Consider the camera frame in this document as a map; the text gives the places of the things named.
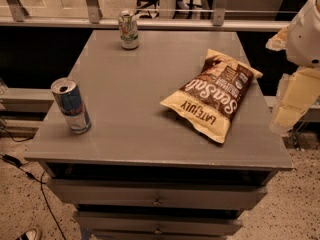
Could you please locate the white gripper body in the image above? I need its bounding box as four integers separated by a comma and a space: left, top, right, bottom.
286, 0, 320, 68

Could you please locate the black floor cable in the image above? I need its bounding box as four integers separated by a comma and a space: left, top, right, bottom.
0, 127, 68, 240

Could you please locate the metal railing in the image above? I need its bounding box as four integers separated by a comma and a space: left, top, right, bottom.
0, 0, 289, 32

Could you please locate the black office chair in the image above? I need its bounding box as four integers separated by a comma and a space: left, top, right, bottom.
136, 0, 159, 19

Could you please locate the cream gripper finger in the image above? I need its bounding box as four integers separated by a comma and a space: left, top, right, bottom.
265, 26, 289, 51
269, 67, 320, 134

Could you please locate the grey drawer cabinet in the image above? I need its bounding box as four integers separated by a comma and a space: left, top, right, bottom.
26, 30, 292, 240

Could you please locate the blue silver Red Bull can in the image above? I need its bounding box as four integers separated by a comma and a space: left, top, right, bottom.
51, 77, 91, 134

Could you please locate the sea salt chips bag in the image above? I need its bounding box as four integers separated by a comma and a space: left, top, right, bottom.
160, 49, 263, 144

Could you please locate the green white 7up can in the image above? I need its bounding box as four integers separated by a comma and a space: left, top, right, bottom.
118, 10, 139, 50

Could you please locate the white shoe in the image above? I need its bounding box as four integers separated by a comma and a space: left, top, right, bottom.
15, 228, 41, 240

